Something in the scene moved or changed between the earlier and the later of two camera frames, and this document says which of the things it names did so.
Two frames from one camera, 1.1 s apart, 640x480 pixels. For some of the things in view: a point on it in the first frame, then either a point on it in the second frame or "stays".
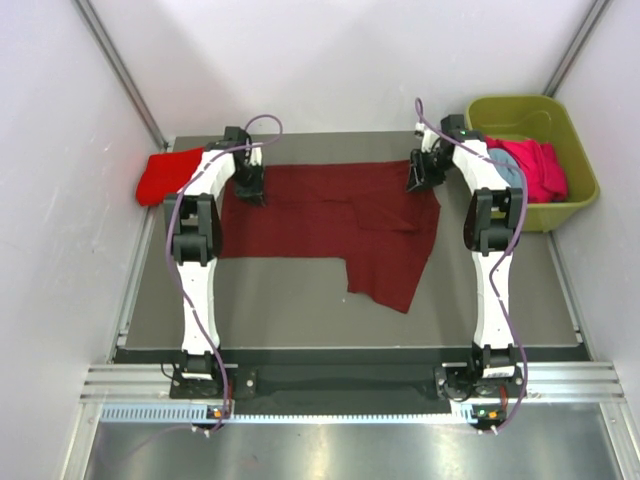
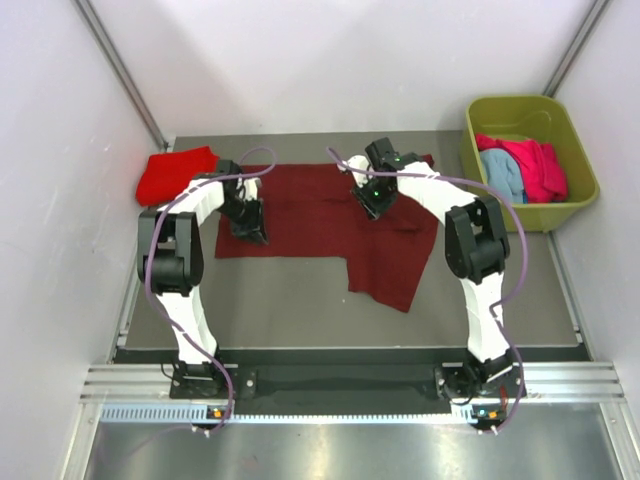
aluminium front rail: [545, 383] stays
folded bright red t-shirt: [166, 173] stays
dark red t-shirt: [362, 213] stays
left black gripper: [254, 193] to [253, 229]
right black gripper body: [432, 166] to [373, 197]
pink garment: [545, 178] stays
